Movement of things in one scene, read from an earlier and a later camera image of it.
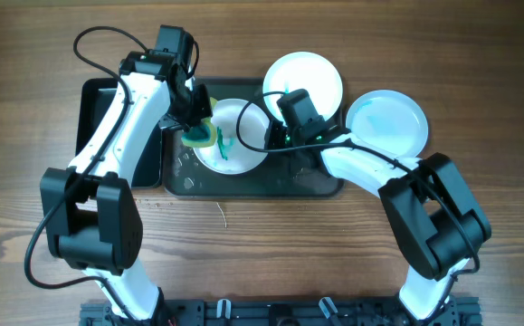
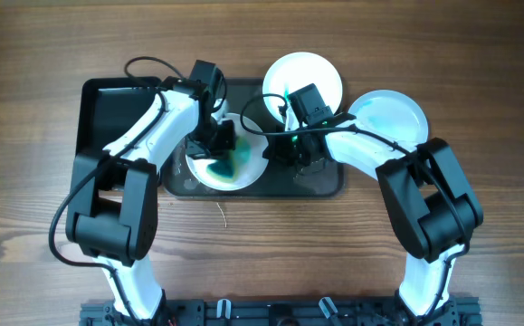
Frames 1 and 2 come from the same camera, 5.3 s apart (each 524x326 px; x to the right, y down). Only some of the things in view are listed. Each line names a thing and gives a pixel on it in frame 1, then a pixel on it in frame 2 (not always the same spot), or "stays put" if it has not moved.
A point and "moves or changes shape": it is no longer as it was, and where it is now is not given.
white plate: [304, 71] stays put
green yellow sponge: [203, 133] moves or changes shape
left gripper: [200, 110] → [224, 141]
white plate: [228, 155] → [256, 167]
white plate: [389, 119] stays put
